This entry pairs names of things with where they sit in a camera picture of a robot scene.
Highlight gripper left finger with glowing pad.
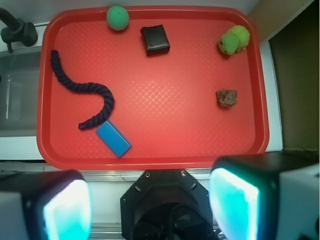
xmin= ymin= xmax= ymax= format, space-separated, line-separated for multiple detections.
xmin=0 ymin=170 xmax=93 ymax=240

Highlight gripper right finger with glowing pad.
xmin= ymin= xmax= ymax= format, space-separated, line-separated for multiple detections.
xmin=208 ymin=152 xmax=320 ymax=240

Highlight brown rock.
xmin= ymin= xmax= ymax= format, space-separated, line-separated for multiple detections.
xmin=215 ymin=89 xmax=238 ymax=108

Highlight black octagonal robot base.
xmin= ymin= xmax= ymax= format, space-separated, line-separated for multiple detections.
xmin=120 ymin=169 xmax=219 ymax=240

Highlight blue rectangular block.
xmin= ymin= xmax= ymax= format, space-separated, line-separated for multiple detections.
xmin=96 ymin=121 xmax=131 ymax=158

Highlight grey metal sink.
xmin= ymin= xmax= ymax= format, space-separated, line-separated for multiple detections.
xmin=0 ymin=47 xmax=41 ymax=137

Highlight red plastic tray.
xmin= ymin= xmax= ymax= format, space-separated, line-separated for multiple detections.
xmin=36 ymin=6 xmax=269 ymax=170

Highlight lime green plush toy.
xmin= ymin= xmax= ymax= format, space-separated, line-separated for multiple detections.
xmin=218 ymin=25 xmax=251 ymax=56

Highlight black square leather pouch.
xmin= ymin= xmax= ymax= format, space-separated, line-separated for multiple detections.
xmin=140 ymin=24 xmax=171 ymax=56

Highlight green knitted ball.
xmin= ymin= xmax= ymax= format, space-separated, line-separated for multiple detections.
xmin=106 ymin=5 xmax=130 ymax=31

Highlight dark purple twisted rope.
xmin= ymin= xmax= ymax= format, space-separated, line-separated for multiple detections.
xmin=50 ymin=49 xmax=116 ymax=131

